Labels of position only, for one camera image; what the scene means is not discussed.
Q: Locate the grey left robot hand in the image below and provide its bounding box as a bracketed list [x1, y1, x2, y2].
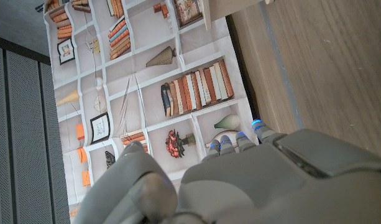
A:
[72, 119, 381, 224]

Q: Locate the printed bookshelf backdrop cloth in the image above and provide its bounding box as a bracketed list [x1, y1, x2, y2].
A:
[42, 0, 259, 224]

